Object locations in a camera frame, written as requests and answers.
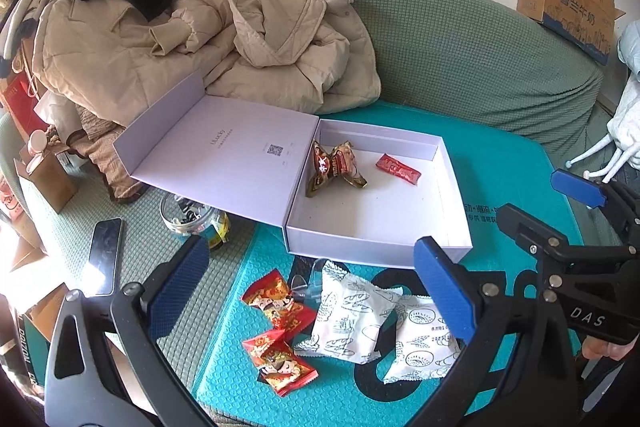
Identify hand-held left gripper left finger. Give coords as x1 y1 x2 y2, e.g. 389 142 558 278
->
44 234 213 427

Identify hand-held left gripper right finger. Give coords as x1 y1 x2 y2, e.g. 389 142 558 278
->
412 234 583 427

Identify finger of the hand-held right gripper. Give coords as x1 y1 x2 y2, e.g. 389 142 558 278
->
550 168 640 233
497 203 576 265

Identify white round print snack packet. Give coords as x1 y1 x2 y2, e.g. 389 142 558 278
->
382 296 462 384

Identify red figure print snack packet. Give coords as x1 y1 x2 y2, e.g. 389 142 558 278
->
241 270 319 334
242 329 319 398

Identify white baguette print snack packet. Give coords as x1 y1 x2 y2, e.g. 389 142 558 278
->
294 259 404 364

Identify small red sachet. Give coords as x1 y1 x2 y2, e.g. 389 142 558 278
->
376 153 422 184

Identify white gift box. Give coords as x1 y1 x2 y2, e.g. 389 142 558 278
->
112 68 474 271

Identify brown snack packet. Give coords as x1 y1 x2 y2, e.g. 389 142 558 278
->
305 138 370 198

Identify person's right hand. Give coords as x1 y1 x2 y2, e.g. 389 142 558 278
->
581 335 640 363

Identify glass jar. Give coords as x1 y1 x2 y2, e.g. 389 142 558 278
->
160 194 232 252

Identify teal bubble mat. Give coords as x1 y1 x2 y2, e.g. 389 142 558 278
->
192 99 587 427

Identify black smartphone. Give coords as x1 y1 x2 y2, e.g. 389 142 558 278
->
86 217 124 297

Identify white plastic rack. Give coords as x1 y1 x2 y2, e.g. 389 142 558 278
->
565 77 640 185

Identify clear plastic clip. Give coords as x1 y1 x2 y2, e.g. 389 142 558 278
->
290 257 331 305

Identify flat cardboard pieces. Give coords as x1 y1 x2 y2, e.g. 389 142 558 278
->
10 227 71 339

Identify pale plastic bag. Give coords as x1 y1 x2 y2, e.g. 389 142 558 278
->
618 21 640 75

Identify teal printed box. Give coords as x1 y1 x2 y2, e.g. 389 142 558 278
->
17 307 57 388

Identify brown knit blanket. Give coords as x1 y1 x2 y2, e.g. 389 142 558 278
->
70 107 151 202

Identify brown paper box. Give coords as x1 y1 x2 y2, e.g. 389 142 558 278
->
14 152 79 214

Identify printed cardboard box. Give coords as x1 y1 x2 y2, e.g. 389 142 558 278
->
501 0 627 66

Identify green covered sofa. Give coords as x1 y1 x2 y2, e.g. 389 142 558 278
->
0 0 613 427

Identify white bottle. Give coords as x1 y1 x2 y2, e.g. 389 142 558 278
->
24 130 52 172

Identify beige padded coat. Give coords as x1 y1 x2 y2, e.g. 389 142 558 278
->
30 0 383 142

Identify red paper bag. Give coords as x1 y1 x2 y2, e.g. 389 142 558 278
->
0 72 46 142

